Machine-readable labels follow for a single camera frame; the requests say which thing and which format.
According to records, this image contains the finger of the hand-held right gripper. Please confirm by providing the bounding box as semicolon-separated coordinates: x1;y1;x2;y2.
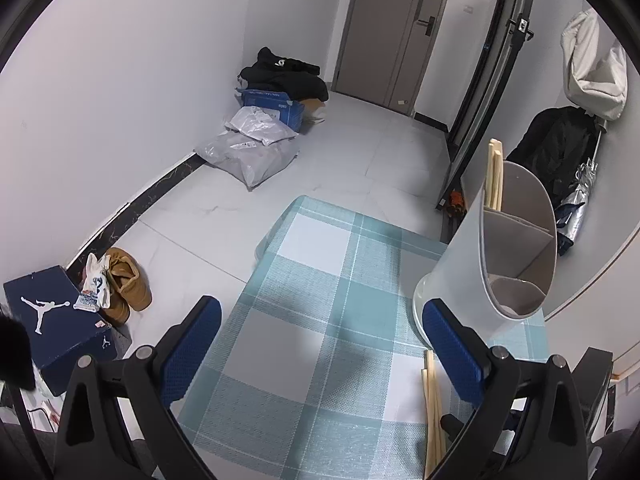
443;412;465;442

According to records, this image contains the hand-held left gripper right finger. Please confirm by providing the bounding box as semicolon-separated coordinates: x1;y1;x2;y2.
422;298;591;480

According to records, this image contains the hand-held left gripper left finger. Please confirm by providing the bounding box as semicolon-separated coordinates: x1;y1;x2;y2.
52;295;223;480

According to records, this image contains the wooden chopstick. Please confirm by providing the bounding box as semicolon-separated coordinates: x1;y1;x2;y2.
429;360;443;476
419;350;437;480
492;141;505;212
486;137;497;208

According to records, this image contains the white utensil holder grey rim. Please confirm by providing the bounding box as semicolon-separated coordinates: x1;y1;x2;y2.
412;160;558;348

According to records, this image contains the brown suede shoe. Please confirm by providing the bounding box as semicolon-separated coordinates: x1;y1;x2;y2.
102;247;153;311
97;280;132;326

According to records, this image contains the white plastic bag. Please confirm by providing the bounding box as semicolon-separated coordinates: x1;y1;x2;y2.
74;252;113;313

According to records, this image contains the teal checked tablecloth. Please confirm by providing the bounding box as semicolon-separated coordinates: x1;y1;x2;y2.
177;195;551;480

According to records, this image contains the orange and black object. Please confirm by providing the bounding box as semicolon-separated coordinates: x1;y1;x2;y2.
446;187;468;221

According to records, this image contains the dark blue shoe box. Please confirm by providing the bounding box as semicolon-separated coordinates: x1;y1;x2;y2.
2;265;118;397

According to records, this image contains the dark fuzzy cloth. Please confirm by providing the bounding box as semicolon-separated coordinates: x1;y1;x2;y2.
0;305;38;392

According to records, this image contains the silver folded umbrella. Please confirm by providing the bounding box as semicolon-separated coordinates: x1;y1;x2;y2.
552;157;601;258

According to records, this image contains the large grey parcel bag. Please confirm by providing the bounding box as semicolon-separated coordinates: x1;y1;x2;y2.
194;130;301;191

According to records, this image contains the black hanging jacket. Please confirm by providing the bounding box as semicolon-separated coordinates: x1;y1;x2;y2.
505;105;598;211

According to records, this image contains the small white parcel bag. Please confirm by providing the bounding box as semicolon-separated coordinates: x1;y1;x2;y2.
224;106;300;147

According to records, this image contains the metal rack pole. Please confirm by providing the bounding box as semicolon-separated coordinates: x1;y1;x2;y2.
587;115;610;171

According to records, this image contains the blue cardboard box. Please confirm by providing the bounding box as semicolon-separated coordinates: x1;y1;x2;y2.
241;89;307;133

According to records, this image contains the brown cardboard box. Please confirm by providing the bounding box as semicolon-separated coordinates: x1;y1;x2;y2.
302;99;328;126

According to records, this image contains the black framed door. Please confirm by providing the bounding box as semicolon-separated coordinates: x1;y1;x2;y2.
435;0;538;211

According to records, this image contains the black clothes pile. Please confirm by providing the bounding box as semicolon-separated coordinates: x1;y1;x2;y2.
237;46;330;103

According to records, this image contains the white hanging cloth bag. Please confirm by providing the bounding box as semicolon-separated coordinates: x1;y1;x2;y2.
560;7;630;122

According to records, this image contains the grey room door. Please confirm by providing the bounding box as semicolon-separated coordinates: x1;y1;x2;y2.
330;0;458;116

